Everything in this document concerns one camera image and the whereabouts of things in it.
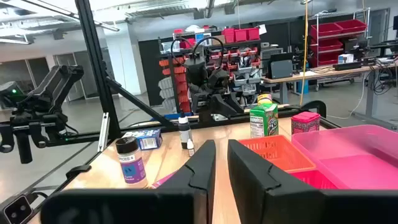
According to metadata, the large red storage bin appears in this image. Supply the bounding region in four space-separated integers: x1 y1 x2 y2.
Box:
335 19 368 34
312 52 341 67
310 22 344 38
312 39 344 54

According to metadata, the yellow hanging cable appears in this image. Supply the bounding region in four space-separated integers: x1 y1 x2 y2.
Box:
298 0 309 106

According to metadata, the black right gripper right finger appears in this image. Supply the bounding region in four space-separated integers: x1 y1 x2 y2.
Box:
226 139 326 224

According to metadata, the small black stereo camera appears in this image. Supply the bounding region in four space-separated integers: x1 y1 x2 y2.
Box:
0 194 34 224

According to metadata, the black shelf with parts bins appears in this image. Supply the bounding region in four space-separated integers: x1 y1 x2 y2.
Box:
157 29 264 114

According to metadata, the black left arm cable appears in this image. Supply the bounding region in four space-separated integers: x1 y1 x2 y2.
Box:
170 36 225 68

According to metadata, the grey monitor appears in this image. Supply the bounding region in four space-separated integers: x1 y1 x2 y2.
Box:
267 52 294 80

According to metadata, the black desk cable bundle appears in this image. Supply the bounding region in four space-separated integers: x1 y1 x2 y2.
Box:
371 65 397 96

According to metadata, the metal wire rack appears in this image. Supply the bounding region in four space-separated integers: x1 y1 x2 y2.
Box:
310 7 371 91

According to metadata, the garlic powder jar purple label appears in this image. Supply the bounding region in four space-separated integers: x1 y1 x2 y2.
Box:
114 136 149 189

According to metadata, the black Chefmaster food colour bottle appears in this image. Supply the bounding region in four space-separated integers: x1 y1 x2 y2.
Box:
177 112 193 150

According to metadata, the small red storage bin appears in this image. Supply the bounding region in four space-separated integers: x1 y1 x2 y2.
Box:
245 27 261 41
233 29 249 43
221 27 236 44

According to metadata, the small white box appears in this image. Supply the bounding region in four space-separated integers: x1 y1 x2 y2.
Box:
338 53 354 65

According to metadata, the blue bin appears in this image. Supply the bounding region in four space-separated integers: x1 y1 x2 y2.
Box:
297 79 310 95

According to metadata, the red lunch box container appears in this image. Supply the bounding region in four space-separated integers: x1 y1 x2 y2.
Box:
290 111 322 135

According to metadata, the black frame clamp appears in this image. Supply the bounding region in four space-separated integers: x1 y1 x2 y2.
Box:
65 164 93 180

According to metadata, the blue Frosted Flakes box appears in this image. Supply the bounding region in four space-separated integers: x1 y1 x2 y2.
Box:
121 128 163 151

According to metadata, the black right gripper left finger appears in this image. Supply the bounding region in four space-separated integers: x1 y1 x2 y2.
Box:
157 139 217 224

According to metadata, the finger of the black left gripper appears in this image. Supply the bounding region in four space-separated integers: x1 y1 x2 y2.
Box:
190 100 213 123
213 92 246 119

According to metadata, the pink translucent plastic bin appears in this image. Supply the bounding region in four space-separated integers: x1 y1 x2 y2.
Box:
291 124 398 191

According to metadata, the orange plastic basket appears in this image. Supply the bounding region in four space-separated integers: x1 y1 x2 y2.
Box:
238 134 317 174

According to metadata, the green Apple Jacks box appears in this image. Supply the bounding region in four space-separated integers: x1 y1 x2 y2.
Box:
249 103 280 139

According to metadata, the silver metal bracket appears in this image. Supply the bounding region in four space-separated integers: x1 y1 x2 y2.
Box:
97 111 111 153

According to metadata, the wooden top desk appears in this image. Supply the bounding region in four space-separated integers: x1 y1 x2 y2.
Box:
261 60 398 130

